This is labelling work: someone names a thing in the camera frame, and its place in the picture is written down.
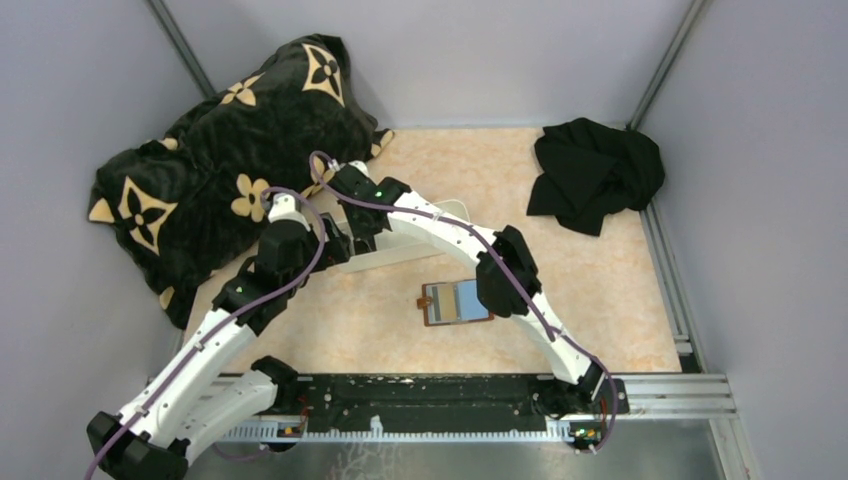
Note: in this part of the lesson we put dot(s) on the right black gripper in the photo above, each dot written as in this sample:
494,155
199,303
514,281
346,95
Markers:
360,234

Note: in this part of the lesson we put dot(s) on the black floral plush pillow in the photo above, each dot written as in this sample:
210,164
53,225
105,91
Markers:
186,204

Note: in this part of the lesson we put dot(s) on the aluminium frame rail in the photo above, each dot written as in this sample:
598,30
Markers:
695,392

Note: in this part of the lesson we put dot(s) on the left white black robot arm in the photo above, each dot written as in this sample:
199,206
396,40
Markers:
162,431

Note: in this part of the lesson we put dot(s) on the brown leather card holder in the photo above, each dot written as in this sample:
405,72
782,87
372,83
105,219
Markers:
470,309

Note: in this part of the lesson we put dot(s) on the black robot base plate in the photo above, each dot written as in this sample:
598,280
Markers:
447,404

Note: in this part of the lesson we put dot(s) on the black cloth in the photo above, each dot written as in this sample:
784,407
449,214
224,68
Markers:
590,171

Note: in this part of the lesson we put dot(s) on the white slotted cable duct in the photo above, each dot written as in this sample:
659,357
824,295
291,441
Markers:
271,432

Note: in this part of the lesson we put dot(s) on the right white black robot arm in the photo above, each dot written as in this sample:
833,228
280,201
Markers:
505,270

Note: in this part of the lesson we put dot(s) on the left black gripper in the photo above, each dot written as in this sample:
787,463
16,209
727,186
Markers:
335,250

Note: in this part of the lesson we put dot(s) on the white oblong plastic tray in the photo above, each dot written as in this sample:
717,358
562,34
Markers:
393,248

